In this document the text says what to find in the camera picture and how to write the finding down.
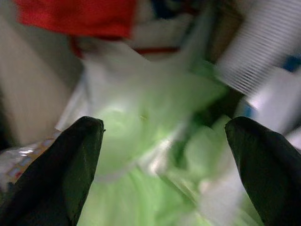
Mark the colourful checked packet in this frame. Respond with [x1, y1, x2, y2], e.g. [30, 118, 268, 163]
[0, 128, 58, 191]

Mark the red cloth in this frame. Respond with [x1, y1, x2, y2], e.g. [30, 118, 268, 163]
[14, 0, 135, 58]

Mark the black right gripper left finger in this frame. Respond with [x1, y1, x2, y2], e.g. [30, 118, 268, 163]
[0, 116, 104, 226]

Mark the light green bag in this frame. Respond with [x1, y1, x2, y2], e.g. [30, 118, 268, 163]
[56, 58, 265, 226]

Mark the white ribbed basket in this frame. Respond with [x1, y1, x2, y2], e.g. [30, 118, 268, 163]
[216, 0, 301, 95]

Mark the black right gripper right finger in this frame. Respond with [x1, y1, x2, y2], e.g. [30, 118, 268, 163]
[225, 116, 301, 226]

